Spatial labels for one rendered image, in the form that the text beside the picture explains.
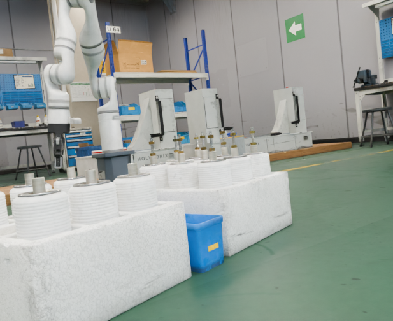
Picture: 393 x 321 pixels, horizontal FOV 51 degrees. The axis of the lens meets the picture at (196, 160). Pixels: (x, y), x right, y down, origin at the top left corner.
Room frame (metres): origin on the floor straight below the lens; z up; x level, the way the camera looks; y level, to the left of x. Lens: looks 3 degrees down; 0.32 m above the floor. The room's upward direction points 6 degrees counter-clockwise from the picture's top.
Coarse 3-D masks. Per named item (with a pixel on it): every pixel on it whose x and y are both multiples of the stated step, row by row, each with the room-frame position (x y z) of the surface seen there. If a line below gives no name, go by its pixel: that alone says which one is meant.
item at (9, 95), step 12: (0, 60) 6.56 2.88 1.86; (12, 60) 6.65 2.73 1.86; (24, 60) 6.60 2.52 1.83; (36, 60) 6.70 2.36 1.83; (0, 84) 6.63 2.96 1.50; (12, 84) 6.73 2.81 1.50; (36, 84) 6.95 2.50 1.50; (0, 96) 6.62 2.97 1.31; (12, 96) 6.72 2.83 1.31; (24, 96) 6.83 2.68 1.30; (36, 96) 6.93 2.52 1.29; (0, 132) 6.01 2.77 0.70; (12, 132) 6.10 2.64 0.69; (24, 132) 6.20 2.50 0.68; (36, 132) 6.30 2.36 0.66; (48, 132) 6.98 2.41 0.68; (48, 144) 7.00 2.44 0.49; (0, 168) 6.53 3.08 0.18
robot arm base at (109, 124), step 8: (104, 120) 1.79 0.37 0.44; (112, 120) 1.79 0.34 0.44; (104, 128) 1.79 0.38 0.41; (112, 128) 1.79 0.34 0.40; (120, 128) 1.83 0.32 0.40; (104, 136) 1.79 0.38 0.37; (112, 136) 1.79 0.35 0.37; (120, 136) 1.82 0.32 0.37; (104, 144) 1.79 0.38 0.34; (112, 144) 1.79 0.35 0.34; (120, 144) 1.81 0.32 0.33; (104, 152) 1.79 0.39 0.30; (112, 152) 1.79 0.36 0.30
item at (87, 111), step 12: (48, 0) 7.78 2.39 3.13; (48, 12) 7.84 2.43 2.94; (72, 12) 7.56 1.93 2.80; (84, 12) 7.69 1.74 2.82; (84, 72) 7.61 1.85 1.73; (72, 108) 7.43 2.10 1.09; (84, 108) 7.56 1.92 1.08; (96, 108) 7.70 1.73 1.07; (84, 120) 7.55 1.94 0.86; (96, 120) 7.68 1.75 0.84; (96, 132) 7.67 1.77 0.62; (96, 144) 7.65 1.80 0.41
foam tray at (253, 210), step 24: (168, 192) 1.20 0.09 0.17; (192, 192) 1.15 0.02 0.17; (216, 192) 1.10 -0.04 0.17; (240, 192) 1.15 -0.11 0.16; (264, 192) 1.25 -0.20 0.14; (288, 192) 1.38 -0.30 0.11; (240, 216) 1.14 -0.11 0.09; (264, 216) 1.24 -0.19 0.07; (288, 216) 1.37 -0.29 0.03; (240, 240) 1.13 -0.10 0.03
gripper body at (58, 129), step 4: (48, 124) 1.44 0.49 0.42; (52, 124) 1.43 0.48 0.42; (56, 124) 1.43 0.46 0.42; (60, 124) 1.43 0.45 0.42; (64, 124) 1.44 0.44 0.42; (68, 124) 1.45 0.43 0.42; (48, 128) 1.44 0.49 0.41; (52, 128) 1.43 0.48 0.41; (56, 128) 1.43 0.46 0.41; (60, 128) 1.43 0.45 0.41; (64, 128) 1.44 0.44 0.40; (68, 128) 1.45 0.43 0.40; (52, 132) 1.44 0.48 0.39; (56, 132) 1.43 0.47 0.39; (60, 132) 1.43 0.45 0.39; (64, 132) 1.44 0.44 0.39; (68, 132) 1.46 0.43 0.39; (56, 136) 1.43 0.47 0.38; (60, 136) 1.43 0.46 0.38
